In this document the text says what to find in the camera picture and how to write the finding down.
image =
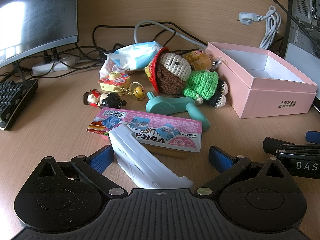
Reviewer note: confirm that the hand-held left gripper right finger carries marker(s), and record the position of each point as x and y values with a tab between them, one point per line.
220	160

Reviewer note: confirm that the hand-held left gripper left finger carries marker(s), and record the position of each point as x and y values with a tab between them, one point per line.
101	161

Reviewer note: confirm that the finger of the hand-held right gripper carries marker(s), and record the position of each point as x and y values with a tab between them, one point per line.
313	137
275	145

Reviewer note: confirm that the white plastic case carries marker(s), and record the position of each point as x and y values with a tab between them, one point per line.
142	162

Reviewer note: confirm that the pink cardboard box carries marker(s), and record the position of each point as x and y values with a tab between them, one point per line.
272	92

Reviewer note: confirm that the pink snack pack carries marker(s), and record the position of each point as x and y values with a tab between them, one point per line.
155	127

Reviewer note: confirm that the teal plastic hand tool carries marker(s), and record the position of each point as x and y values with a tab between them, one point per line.
162	107

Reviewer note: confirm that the crochet doll green dress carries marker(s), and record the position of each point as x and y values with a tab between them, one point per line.
175	77

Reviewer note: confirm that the golden bun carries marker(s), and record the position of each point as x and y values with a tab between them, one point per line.
198	60

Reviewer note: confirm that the pink dotted packet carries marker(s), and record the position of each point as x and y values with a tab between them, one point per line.
107	67

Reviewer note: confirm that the black keyboard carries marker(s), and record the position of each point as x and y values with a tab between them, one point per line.
15	100

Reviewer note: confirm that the white power strip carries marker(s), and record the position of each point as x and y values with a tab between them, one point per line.
55	65

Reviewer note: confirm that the blue white tissue packet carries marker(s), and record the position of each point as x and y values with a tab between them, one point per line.
135	56

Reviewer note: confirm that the computer case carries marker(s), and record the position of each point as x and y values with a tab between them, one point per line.
302	22

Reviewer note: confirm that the curved computer monitor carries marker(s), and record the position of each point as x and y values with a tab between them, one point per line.
35	15

